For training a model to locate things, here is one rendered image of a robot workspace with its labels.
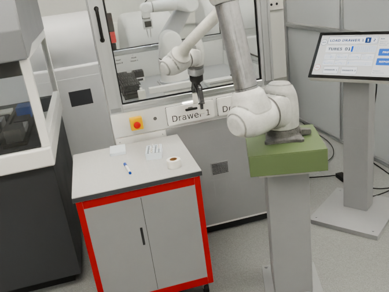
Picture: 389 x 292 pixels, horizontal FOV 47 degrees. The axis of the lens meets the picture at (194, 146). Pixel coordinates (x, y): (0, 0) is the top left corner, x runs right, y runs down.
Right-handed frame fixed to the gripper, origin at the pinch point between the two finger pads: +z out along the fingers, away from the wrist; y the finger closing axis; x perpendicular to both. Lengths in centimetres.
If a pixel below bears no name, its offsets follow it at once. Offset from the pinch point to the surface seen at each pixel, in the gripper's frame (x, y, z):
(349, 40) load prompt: -98, 7, -21
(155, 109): 23.4, 11.4, 2.8
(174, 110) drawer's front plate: 12.5, 9.2, 4.4
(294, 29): -152, 187, 36
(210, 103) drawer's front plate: -9.7, 9.2, 4.3
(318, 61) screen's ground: -81, 12, -9
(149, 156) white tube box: 34.4, -25.1, 10.0
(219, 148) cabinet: -12.3, 4.5, 34.6
